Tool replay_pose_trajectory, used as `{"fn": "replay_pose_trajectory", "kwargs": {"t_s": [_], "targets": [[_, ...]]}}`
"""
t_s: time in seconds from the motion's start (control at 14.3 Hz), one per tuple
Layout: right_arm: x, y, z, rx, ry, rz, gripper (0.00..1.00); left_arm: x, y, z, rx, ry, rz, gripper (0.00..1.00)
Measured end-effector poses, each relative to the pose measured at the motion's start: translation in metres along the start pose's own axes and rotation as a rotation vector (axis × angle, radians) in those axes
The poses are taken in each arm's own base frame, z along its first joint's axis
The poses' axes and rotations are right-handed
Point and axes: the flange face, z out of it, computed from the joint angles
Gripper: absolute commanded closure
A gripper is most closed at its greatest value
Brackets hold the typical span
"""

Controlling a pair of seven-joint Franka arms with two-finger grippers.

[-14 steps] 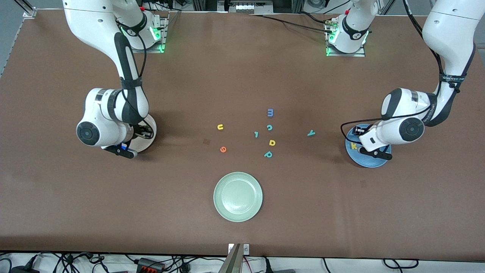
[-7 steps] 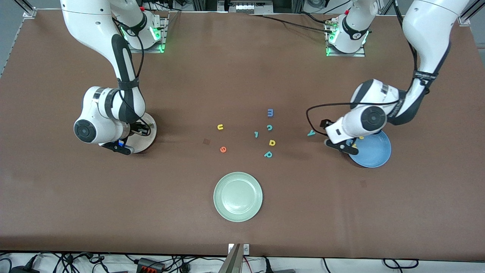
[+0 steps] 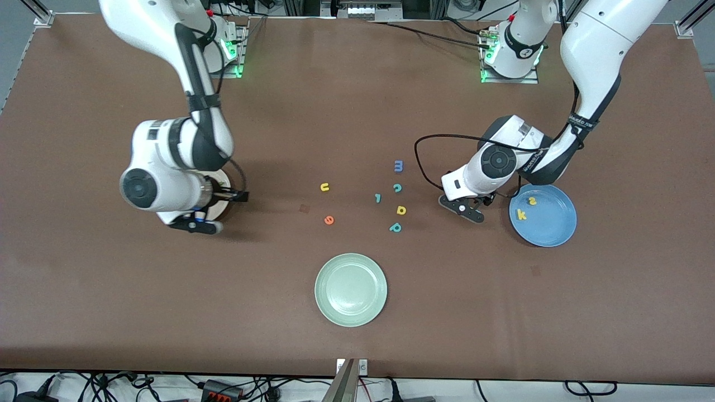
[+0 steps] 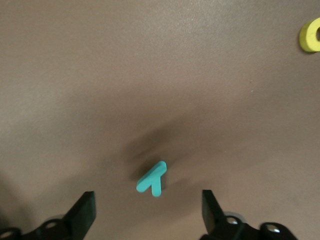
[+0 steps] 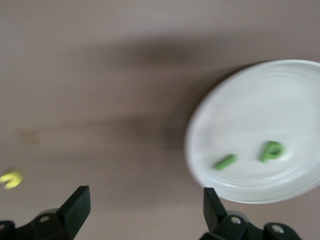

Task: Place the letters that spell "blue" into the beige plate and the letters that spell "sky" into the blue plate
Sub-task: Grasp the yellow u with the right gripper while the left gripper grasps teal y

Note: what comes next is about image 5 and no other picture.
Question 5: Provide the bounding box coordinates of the green letter l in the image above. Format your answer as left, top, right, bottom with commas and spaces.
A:
213, 154, 237, 172

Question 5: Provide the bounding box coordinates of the brown table cover sheet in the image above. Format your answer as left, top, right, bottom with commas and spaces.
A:
0, 0, 320, 240

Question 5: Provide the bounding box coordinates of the green letter p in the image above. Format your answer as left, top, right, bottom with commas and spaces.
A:
258, 140, 286, 164

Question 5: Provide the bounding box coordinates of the beige brown plate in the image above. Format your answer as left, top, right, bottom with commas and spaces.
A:
184, 59, 320, 204

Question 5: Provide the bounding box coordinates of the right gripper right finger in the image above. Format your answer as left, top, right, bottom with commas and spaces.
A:
199, 187, 301, 240

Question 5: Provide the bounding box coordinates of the yellow letter u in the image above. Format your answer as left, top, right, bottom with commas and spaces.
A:
0, 170, 24, 190

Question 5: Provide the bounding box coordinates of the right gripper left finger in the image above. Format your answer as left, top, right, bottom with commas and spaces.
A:
0, 185, 91, 240

